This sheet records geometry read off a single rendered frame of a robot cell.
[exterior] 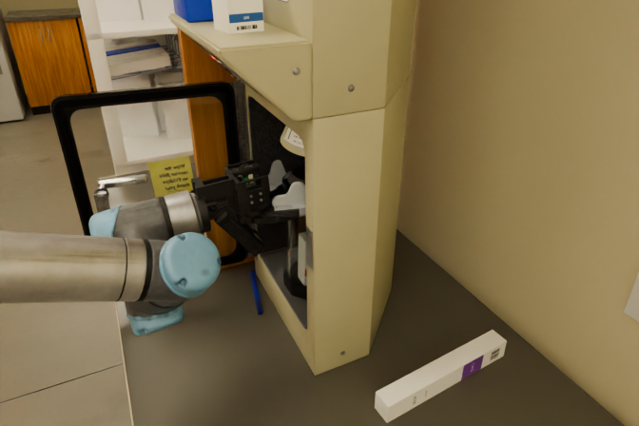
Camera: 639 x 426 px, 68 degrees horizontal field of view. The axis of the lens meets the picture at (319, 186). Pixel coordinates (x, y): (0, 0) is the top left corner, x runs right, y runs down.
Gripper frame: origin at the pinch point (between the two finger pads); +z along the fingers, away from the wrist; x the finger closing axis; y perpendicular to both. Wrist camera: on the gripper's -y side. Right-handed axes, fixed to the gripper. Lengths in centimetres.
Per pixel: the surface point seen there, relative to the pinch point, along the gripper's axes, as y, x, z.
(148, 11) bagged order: 18, 118, -7
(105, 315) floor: -119, 138, -54
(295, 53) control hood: 27.8, -14.2, -7.0
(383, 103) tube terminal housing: 19.3, -14.3, 5.6
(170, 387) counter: -26.7, -5.6, -30.7
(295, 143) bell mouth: 11.2, -2.8, -3.4
